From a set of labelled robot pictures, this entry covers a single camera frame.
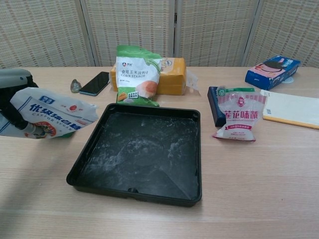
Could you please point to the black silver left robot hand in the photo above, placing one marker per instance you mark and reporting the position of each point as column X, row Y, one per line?
column 17, row 79

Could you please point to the white castor sugar bag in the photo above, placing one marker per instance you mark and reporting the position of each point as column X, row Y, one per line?
column 57, row 112

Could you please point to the black square plastic tray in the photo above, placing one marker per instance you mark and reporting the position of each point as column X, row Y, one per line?
column 139, row 154

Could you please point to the pink-white seasoning bag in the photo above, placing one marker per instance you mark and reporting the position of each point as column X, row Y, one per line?
column 239, row 114

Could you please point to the woven folding screen panel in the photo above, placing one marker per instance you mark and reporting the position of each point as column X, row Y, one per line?
column 289, row 27
column 42, row 32
column 214, row 32
column 132, row 27

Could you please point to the small grey metal object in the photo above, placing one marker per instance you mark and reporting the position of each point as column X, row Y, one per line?
column 75, row 85

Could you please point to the black smartphone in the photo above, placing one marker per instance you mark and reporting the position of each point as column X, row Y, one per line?
column 96, row 83

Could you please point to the green white corn starch bag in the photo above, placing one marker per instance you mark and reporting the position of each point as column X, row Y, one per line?
column 137, row 74

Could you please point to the yellow tissue pack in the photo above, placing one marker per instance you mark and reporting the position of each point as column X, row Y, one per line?
column 172, row 77

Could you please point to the clear crumpled plastic wrapper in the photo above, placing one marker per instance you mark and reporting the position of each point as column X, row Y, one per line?
column 192, row 82

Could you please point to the dark blue slim box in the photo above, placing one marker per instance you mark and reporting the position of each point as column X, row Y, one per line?
column 213, row 107

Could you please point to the blue cookie box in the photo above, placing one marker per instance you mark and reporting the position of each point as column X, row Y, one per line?
column 270, row 73

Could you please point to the white notebook yellow edge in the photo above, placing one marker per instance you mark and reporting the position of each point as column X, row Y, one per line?
column 291, row 109

